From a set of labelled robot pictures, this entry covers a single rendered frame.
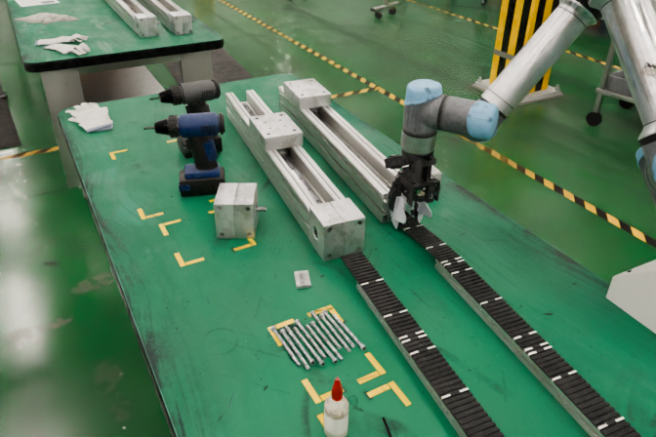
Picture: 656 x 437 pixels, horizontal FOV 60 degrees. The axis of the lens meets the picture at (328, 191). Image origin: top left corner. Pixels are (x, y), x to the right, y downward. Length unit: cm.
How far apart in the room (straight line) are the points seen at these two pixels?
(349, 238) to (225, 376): 42
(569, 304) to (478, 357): 26
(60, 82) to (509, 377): 240
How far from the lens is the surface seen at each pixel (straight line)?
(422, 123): 122
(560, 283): 132
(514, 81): 131
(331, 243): 125
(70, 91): 296
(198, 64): 304
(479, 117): 118
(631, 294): 128
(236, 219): 133
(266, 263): 127
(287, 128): 160
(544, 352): 110
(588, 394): 106
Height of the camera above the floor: 155
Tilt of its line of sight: 30 degrees down
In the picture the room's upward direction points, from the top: 1 degrees clockwise
